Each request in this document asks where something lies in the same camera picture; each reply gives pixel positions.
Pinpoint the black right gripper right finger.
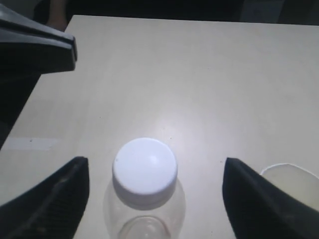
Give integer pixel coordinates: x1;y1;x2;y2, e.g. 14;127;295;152
223;158;319;239

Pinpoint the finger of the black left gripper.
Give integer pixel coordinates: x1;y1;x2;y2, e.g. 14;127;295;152
0;4;76;49
0;32;77;74

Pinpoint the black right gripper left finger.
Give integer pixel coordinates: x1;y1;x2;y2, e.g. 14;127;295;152
0;157;89;239

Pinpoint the white paper cup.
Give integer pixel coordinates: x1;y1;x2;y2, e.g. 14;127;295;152
260;163;319;210

